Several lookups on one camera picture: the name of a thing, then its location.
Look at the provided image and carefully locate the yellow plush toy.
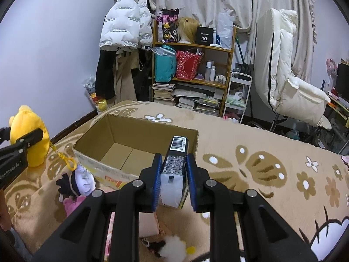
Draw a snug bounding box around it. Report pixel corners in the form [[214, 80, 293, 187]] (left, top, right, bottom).
[[9, 105, 50, 167]]

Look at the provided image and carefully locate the magenta plush bear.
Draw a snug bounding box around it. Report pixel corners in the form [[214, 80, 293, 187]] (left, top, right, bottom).
[[63, 195, 86, 216]]

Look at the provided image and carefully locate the white-haired blindfolded plush doll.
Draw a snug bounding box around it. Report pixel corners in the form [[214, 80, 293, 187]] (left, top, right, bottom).
[[56, 165, 96, 198]]

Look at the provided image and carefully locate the black barcode tissue pack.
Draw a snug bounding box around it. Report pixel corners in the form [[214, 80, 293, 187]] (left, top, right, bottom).
[[160, 135, 189, 209]]

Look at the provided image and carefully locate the pink plush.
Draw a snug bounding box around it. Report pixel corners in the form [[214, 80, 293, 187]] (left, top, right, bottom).
[[104, 212, 115, 261]]

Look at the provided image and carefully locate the person's left hand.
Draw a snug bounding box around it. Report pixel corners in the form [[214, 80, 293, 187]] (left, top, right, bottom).
[[0, 189, 11, 231]]

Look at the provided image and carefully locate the plastic bag of snacks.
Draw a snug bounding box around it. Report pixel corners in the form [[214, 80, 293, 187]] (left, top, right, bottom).
[[82, 75, 108, 113]]

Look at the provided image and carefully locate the open cardboard box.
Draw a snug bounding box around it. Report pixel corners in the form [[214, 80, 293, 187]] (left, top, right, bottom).
[[73, 114, 198, 189]]

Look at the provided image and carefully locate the beige hanging coat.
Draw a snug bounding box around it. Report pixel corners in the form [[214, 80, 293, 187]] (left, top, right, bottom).
[[113, 50, 140, 103]]

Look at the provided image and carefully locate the white padded recliner chair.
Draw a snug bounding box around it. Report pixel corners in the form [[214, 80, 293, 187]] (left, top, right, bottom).
[[254, 8, 332, 131]]

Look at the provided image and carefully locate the stack of books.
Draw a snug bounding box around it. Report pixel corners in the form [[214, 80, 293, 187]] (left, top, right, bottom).
[[152, 83, 175, 106]]

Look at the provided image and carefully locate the white metal cart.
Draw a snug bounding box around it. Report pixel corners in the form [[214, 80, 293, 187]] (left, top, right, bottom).
[[222, 72, 253, 124]]

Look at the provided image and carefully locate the white puffer jacket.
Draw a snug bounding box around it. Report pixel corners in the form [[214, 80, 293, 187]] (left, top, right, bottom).
[[99, 0, 153, 52]]

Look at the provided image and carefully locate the teal storage bag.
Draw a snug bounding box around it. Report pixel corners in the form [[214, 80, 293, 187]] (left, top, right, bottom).
[[151, 45, 177, 83]]

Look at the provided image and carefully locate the wooden shelf unit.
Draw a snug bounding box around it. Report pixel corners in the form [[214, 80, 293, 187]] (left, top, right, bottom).
[[151, 21, 236, 117]]

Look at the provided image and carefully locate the red patterned bag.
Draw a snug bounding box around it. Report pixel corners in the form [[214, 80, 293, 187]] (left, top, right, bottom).
[[176, 51, 204, 81]]

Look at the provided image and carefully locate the blonde wig head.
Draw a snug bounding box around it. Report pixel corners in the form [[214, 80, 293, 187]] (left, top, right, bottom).
[[177, 17, 200, 44]]

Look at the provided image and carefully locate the black box marked 40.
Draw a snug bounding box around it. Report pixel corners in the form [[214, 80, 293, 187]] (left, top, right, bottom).
[[195, 27, 214, 46]]

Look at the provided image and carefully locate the cream curtain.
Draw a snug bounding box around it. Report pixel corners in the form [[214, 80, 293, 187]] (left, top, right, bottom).
[[151, 0, 316, 82]]

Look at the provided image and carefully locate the white fluffy keychain plush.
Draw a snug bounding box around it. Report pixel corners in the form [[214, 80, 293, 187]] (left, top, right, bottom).
[[147, 235, 196, 262]]

